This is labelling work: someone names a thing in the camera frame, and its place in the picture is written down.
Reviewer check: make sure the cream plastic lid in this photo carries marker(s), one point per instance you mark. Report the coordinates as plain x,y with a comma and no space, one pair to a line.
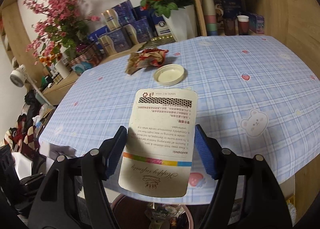
169,75

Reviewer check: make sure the white desk fan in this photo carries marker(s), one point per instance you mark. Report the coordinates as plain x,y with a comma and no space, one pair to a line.
19,77

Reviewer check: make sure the pile of clothes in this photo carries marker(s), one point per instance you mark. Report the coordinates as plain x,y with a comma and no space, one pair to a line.
24,136

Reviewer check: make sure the red paper cup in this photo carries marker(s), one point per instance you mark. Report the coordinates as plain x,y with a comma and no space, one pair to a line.
243,24

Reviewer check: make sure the red rose plant white pot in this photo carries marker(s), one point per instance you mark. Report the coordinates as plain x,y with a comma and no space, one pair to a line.
172,3

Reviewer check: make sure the brown round trash bin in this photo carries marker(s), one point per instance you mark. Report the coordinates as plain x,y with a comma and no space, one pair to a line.
132,213

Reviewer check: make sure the blue plaid tablecloth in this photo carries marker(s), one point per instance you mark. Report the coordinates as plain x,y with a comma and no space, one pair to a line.
251,93

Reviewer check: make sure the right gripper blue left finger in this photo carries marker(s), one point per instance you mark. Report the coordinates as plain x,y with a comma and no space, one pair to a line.
113,149

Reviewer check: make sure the striped tin box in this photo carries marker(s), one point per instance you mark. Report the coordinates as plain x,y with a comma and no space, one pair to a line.
90,57

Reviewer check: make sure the brown red paper bag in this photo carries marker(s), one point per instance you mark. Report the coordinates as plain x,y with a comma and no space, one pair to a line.
148,57

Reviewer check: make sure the silver foil bag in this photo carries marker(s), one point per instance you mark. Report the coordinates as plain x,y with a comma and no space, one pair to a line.
163,215

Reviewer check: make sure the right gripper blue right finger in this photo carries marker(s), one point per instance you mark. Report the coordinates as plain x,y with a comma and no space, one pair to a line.
207,148

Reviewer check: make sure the orange flowers white vase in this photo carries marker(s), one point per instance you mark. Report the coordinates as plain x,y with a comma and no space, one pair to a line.
58,63

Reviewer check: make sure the stack of pastel cups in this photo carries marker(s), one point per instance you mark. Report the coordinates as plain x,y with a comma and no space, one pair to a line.
209,12

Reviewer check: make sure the pink cherry blossom plant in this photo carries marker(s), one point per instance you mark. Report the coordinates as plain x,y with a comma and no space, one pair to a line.
63,27

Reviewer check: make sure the small purple box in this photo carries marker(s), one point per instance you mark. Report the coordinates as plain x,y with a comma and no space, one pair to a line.
256,23

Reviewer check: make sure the gold green tray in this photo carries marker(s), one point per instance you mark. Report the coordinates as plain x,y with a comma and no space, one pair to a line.
162,40

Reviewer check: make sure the white candle card packaging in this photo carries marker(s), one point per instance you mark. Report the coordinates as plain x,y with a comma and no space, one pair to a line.
158,154

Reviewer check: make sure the blue silver gift box right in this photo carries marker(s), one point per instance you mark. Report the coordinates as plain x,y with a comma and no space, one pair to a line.
139,31

